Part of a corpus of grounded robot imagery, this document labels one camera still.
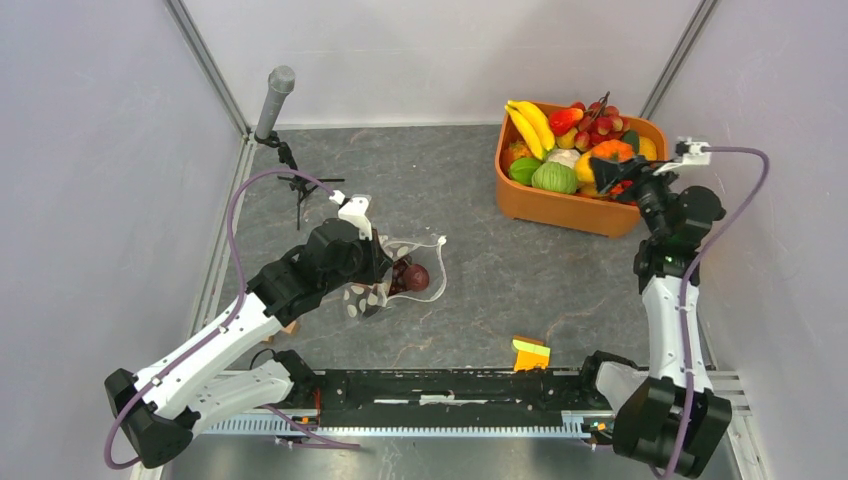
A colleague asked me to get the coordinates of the small yellow toy fruit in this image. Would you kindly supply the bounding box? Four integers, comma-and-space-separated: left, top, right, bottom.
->
556, 127, 579, 150

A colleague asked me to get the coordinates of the orange plastic bin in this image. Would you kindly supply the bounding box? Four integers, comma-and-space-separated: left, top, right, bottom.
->
494, 102, 667, 238

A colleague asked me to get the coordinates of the orange textured toy fruit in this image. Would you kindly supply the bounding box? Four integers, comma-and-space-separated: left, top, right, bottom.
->
500, 140, 534, 173

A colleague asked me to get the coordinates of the red toy chili pepper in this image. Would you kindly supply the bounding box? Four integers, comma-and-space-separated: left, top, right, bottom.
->
608, 180, 633, 198

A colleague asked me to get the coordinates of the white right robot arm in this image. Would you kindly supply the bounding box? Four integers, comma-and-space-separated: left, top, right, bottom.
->
577, 157, 732, 479

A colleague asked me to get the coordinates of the dark purple grape bunch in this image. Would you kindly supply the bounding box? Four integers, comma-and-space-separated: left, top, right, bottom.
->
389, 256, 412, 296

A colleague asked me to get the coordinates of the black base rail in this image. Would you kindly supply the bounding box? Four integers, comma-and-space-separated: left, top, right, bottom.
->
281, 369, 610, 428

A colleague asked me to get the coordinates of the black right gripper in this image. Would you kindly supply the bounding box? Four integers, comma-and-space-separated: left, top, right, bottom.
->
588, 156, 682, 241

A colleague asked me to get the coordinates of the orange yellow block stack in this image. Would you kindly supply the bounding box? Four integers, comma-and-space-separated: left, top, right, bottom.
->
511, 335, 551, 372

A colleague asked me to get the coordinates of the yellow toy pepper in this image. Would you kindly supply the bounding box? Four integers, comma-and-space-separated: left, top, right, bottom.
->
577, 184, 607, 199

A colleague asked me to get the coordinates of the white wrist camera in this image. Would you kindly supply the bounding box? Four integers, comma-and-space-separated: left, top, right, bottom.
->
329, 190, 373, 240
653, 137, 711, 176

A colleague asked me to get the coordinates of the grey microphone on tripod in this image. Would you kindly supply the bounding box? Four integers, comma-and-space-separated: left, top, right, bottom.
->
253, 64, 346, 231

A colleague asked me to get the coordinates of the green toy cabbage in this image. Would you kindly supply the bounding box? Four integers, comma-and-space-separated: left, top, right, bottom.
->
531, 162, 578, 195

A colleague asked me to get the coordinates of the clear dotted zip top bag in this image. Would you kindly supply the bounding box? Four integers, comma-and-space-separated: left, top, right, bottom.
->
341, 235, 448, 320

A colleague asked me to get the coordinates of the green toy lime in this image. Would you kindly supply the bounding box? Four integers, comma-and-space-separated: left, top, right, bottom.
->
507, 157, 542, 186

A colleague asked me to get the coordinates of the red grape bunch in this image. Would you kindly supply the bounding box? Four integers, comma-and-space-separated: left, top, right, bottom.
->
573, 92, 630, 152

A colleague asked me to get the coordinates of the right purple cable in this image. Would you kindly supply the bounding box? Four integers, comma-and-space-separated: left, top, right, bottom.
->
652, 145, 771, 480

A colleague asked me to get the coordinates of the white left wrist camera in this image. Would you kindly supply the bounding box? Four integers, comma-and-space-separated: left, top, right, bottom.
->
329, 190, 373, 240

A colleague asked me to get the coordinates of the yellow banana bunch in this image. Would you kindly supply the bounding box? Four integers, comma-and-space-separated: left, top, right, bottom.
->
505, 100, 556, 160

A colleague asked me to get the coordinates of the orange toy pumpkin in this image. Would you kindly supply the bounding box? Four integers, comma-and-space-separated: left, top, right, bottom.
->
589, 139, 635, 163

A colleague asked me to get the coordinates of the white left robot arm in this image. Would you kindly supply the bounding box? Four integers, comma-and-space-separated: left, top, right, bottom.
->
103, 216, 392, 470

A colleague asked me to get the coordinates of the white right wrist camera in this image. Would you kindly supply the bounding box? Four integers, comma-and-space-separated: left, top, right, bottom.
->
653, 137, 711, 176

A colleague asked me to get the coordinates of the white toy cauliflower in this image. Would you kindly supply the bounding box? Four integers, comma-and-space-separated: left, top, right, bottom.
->
546, 148, 582, 169

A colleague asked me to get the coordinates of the yellow toy lemon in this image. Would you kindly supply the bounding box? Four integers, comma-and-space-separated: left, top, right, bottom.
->
573, 151, 595, 184

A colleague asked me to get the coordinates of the yellow toy potato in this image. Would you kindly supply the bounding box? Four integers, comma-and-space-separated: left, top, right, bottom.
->
638, 135, 658, 162

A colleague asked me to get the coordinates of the tan wooden cube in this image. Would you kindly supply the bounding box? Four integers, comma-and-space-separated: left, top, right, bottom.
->
281, 321, 300, 336

